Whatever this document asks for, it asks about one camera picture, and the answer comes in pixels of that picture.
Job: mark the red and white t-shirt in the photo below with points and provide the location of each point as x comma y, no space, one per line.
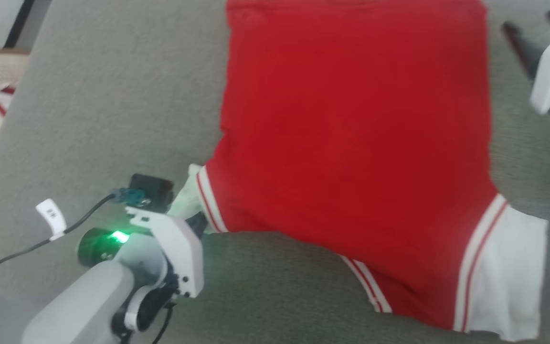
351,119

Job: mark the black framed panel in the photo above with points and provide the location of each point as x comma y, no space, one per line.
19,21

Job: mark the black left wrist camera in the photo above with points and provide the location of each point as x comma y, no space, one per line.
153,188

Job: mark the grey fabric sofa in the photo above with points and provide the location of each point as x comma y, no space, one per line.
112,119

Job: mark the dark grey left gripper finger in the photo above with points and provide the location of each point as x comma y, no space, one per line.
197,224

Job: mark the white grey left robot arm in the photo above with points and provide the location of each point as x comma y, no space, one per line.
84,306

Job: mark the red white striped garment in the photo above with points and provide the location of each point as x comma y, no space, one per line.
3,101

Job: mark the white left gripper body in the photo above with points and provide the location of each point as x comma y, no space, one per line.
184,253

